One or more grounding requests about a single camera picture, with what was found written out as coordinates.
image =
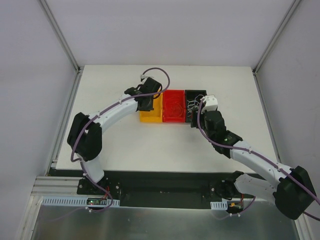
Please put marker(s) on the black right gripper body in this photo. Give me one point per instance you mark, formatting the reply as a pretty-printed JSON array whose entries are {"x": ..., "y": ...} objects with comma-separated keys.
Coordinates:
[{"x": 196, "y": 116}]

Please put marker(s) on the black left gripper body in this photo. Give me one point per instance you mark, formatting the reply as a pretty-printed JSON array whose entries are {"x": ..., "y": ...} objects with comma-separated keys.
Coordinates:
[{"x": 146, "y": 104}]

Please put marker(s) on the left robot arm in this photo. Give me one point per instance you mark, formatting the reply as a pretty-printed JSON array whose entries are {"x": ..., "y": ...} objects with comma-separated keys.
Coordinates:
[{"x": 86, "y": 133}]

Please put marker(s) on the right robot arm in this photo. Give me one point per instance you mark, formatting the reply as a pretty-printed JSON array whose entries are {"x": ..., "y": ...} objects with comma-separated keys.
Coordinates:
[{"x": 289, "y": 189}]

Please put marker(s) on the black plastic bin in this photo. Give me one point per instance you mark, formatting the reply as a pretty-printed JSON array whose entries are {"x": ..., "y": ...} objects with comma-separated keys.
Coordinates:
[{"x": 192, "y": 101}]

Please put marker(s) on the yellow plastic bin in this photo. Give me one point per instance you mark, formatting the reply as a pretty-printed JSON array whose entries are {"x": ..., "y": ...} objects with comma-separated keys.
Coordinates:
[{"x": 155, "y": 115}]

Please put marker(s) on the red plastic bin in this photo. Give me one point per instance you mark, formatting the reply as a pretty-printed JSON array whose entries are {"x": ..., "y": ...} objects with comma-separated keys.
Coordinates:
[{"x": 174, "y": 106}]

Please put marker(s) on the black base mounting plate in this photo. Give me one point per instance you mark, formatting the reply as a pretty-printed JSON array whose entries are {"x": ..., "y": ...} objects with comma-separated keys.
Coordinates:
[{"x": 176, "y": 190}]

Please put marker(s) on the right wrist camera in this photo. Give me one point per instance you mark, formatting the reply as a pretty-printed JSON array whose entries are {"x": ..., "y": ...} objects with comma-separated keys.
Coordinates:
[{"x": 209, "y": 103}]

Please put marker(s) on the right white cable duct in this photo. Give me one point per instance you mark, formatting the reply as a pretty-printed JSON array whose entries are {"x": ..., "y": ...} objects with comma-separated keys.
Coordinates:
[{"x": 219, "y": 205}]

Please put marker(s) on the white cable duct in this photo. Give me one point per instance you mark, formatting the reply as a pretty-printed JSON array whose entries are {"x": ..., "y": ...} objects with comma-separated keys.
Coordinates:
[
  {"x": 219, "y": 205},
  {"x": 79, "y": 202}
]

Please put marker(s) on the left aluminium frame post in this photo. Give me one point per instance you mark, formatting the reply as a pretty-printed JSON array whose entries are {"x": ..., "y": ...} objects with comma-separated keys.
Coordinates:
[{"x": 59, "y": 34}]

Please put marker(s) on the aluminium frame post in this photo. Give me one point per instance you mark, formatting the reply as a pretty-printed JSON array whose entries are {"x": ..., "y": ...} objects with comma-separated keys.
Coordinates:
[
  {"x": 276, "y": 35},
  {"x": 59, "y": 34}
]

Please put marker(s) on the right aluminium frame post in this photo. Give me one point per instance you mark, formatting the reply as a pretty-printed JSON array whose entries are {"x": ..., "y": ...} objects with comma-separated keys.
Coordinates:
[{"x": 276, "y": 35}]

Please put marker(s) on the left aluminium table rail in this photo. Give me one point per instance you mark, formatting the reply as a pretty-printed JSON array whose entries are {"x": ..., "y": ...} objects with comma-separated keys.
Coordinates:
[{"x": 29, "y": 225}]

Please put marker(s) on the left white cable duct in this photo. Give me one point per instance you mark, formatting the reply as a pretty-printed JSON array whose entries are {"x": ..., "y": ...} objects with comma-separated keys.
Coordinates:
[{"x": 79, "y": 202}]

